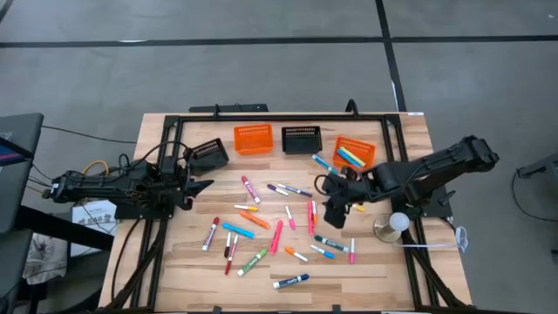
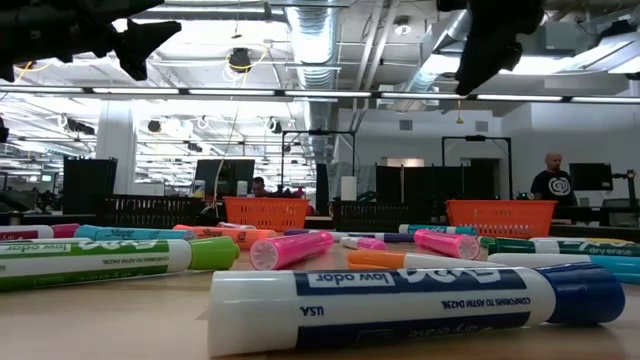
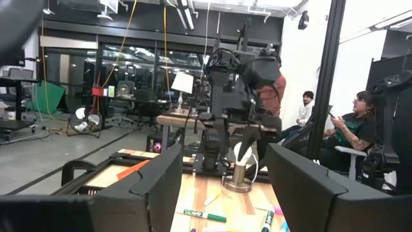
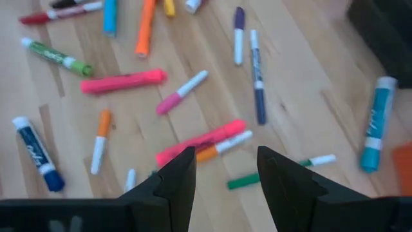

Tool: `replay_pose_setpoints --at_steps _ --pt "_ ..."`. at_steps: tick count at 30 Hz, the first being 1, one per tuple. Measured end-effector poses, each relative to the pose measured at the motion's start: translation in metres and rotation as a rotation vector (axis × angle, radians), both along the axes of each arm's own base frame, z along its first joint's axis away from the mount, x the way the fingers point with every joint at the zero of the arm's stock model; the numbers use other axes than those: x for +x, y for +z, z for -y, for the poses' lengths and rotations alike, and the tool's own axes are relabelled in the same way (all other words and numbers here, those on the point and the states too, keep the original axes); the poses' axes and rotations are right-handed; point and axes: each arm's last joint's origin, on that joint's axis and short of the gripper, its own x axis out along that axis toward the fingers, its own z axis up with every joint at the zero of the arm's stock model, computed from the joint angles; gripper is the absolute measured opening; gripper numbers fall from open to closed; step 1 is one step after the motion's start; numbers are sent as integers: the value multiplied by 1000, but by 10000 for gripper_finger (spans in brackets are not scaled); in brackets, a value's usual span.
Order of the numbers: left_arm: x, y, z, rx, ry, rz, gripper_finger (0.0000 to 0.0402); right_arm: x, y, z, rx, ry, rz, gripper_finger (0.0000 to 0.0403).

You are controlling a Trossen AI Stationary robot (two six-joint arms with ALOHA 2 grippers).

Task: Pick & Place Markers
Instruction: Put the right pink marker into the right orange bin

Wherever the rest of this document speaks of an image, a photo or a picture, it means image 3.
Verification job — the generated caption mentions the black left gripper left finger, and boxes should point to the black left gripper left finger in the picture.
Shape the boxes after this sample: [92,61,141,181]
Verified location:
[93,144,183,232]

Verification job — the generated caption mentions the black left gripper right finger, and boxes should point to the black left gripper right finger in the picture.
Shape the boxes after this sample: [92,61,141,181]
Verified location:
[266,144,384,232]

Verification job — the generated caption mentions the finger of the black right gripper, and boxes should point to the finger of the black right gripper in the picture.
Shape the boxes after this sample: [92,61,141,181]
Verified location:
[238,131,262,161]

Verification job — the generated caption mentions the dark green whiteboard marker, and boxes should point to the dark green whiteboard marker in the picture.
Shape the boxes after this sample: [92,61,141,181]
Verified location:
[260,209,276,232]

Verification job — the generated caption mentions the person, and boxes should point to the person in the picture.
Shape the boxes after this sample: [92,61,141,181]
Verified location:
[317,90,377,171]
[256,55,288,162]
[279,90,315,142]

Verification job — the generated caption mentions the brass lamp with white bulb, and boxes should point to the brass lamp with white bulb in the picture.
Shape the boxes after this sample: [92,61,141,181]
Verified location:
[223,141,255,194]

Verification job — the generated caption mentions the orange plastic basket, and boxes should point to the orange plastic basket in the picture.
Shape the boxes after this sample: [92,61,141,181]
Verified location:
[115,159,151,181]

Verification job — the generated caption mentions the computer tower pink lights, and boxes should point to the computer tower pink lights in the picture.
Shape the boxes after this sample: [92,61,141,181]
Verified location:
[146,133,164,154]

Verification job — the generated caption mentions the thin green marker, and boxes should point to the thin green marker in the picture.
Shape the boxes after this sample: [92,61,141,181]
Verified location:
[182,208,228,224]

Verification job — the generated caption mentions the thin yellow tip marker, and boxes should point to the thin yellow tip marker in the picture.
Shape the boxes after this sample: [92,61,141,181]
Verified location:
[203,192,222,207]

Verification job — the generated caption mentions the light grey office chair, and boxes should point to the light grey office chair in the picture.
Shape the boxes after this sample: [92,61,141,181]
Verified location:
[334,145,368,181]

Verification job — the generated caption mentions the wooden workbench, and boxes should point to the wooden workbench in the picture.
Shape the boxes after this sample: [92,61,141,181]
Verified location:
[156,111,207,152]

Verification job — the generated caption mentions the long black work desk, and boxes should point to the long black work desk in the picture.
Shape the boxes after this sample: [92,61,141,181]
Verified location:
[91,93,181,130]

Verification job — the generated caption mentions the black floor fan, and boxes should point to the black floor fan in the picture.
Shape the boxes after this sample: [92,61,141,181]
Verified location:
[66,105,103,139]

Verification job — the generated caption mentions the grey mesh office chair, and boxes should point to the grey mesh office chair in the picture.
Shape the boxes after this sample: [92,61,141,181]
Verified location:
[104,80,136,126]

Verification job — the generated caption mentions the black partition panel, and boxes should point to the black partition panel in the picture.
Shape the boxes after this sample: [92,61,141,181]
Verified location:
[366,30,412,91]

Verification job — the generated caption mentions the green screen panel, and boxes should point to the green screen panel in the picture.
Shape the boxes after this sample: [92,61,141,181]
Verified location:
[25,80,67,115]

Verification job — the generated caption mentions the black rolling table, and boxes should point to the black rolling table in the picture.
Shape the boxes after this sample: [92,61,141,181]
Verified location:
[0,75,38,142]

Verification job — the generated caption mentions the white lamp cable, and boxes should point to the white lamp cable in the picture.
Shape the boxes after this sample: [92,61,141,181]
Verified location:
[247,153,260,184]

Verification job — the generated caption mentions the black aluminium rig frame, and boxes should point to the black aluminium rig frame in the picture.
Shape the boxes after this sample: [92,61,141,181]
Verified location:
[51,0,348,197]

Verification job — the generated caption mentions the black arch handle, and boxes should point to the black arch handle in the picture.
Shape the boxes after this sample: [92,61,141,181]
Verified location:
[61,159,97,187]

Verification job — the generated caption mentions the black wall camera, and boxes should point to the black wall camera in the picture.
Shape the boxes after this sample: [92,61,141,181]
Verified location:
[297,10,310,31]

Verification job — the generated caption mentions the yellow hanging cable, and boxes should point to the yellow hanging cable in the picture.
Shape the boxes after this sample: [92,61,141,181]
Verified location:
[101,0,138,90]
[40,19,57,122]
[162,6,172,104]

